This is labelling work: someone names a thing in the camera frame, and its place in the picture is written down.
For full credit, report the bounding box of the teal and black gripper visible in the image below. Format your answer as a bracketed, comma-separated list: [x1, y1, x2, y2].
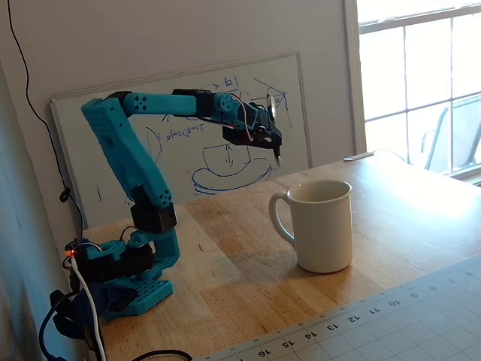
[222, 101, 283, 159]

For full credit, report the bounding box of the dark blue pen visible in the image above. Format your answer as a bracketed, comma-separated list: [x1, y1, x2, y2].
[265, 93, 283, 167]

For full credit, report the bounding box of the teal robot base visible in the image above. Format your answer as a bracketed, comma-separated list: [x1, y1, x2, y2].
[63, 236, 175, 317]

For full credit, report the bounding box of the cream ceramic mug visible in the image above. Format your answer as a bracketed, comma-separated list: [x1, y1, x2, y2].
[268, 178, 354, 274]

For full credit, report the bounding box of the small white flat stick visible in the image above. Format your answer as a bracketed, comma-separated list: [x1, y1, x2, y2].
[343, 150, 377, 162]

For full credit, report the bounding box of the whiteboard with blue writing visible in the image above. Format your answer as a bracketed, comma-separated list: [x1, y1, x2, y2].
[50, 51, 313, 230]

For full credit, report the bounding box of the outdoor chair behind window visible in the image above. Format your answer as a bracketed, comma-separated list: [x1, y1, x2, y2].
[419, 93, 481, 174]

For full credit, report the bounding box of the dark blue table clamp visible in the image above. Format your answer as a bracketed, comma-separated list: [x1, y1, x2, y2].
[52, 282, 137, 339]

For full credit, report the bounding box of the grey gridded cutting mat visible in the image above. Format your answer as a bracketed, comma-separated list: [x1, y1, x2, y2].
[195, 253, 481, 361]

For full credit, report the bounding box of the red white servo wire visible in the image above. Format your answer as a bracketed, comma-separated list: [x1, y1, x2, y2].
[204, 92, 264, 142]

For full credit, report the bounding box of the white window frame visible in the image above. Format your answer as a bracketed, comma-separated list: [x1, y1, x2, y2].
[342, 0, 481, 186]

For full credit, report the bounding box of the white usb cable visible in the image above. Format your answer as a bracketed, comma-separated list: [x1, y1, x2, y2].
[70, 257, 109, 361]

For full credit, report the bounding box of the thin black wall cable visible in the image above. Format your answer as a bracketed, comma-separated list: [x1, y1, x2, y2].
[6, 0, 88, 231]

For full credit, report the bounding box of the thick black power cable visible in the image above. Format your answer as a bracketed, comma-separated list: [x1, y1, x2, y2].
[39, 288, 193, 361]

